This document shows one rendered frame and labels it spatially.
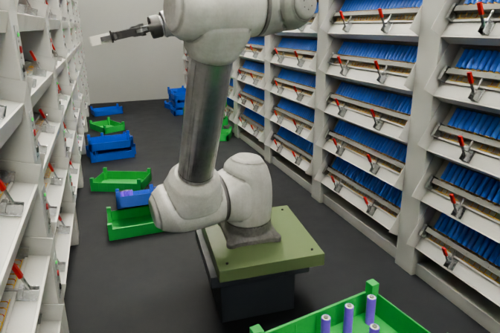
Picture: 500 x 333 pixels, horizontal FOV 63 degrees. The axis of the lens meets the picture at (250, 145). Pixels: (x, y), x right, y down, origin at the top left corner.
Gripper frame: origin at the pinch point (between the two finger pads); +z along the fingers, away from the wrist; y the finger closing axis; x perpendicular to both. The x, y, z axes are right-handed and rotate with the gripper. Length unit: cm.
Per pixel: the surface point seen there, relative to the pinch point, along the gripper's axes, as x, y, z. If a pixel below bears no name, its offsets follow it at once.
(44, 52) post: -0.9, 30.3, 21.1
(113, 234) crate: -83, 29, 21
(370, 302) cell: -58, -88, -34
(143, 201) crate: -78, 41, 4
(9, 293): -45, -56, 35
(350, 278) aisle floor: -103, -33, -59
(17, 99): -7.5, -40.0, 21.5
